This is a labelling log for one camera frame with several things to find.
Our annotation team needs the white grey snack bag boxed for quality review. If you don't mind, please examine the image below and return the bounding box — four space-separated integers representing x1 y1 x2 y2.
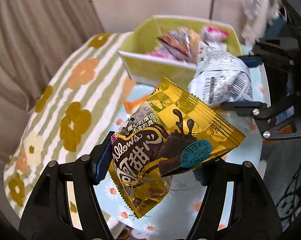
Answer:
188 42 252 108

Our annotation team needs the pink snack packet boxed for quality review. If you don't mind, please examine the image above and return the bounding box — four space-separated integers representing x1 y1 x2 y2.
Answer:
199 25 229 46

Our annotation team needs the yellow chocolate pillows packet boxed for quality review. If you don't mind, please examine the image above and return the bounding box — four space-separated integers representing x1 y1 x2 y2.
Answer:
109 77 245 218

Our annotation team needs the red patterned snack bag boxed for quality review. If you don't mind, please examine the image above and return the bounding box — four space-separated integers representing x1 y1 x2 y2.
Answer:
156 27 202 63

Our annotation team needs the beige orange snack bag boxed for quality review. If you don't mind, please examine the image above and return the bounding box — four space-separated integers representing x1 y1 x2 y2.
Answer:
123 95 149 115

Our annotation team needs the blue daisy tablecloth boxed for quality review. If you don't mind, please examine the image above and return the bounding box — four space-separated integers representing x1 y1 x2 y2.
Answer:
92 44 274 240

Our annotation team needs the green striped floral blanket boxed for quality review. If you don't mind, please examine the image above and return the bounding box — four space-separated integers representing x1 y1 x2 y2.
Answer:
4 33 129 216

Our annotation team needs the yellow-green cardboard box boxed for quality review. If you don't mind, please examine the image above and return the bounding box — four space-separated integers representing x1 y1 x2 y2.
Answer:
118 15 242 89

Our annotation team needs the beige curtain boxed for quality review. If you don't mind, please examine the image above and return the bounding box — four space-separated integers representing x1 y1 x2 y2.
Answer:
0 0 106 170

